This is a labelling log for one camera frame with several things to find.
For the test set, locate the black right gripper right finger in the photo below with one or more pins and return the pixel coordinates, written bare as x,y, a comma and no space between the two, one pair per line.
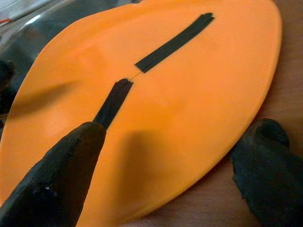
272,177

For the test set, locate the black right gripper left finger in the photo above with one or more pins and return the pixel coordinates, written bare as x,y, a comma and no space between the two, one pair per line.
52,184

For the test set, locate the orange plastic plate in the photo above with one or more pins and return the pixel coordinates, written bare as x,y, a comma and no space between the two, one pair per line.
177,106

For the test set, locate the stainless steel double sink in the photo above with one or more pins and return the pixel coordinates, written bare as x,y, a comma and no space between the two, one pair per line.
30,42

